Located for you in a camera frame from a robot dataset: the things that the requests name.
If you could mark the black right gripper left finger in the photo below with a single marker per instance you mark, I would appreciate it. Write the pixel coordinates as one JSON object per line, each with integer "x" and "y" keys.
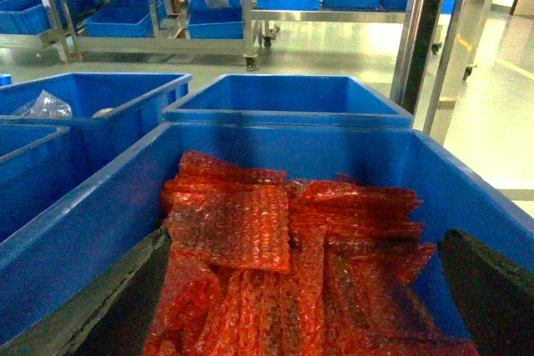
{"x": 111, "y": 315}

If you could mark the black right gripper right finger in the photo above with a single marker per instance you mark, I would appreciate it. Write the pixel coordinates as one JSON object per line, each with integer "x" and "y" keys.
{"x": 493, "y": 294}

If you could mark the blue bin with red wrap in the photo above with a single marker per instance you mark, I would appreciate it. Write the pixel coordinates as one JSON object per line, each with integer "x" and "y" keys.
{"x": 63, "y": 249}

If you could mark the blue bin at left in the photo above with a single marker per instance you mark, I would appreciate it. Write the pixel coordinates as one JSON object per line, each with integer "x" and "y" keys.
{"x": 39, "y": 164}

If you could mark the blue bin with plastic bag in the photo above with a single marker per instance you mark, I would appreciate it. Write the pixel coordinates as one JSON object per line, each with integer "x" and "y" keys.
{"x": 110, "y": 111}

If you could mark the empty blue bin behind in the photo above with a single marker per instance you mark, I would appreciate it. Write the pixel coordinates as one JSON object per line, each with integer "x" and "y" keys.
{"x": 270, "y": 99}

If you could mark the red bubble wrap bags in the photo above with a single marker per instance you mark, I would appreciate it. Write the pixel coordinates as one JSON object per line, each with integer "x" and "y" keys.
{"x": 264, "y": 265}

